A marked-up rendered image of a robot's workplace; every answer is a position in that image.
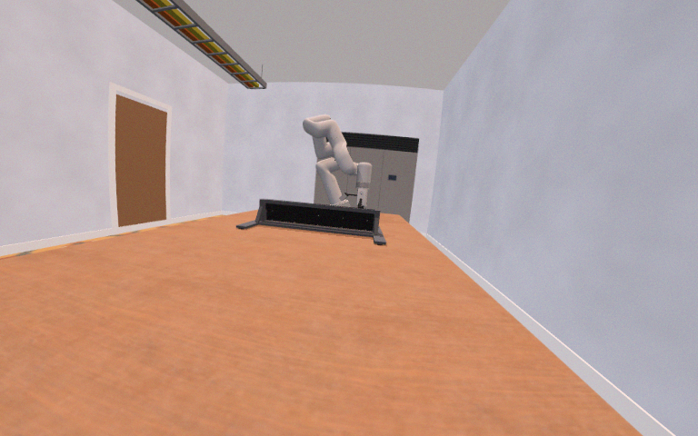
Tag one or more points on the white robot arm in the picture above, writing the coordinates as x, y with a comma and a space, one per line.
320, 127

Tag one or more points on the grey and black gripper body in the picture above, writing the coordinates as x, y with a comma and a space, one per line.
361, 193

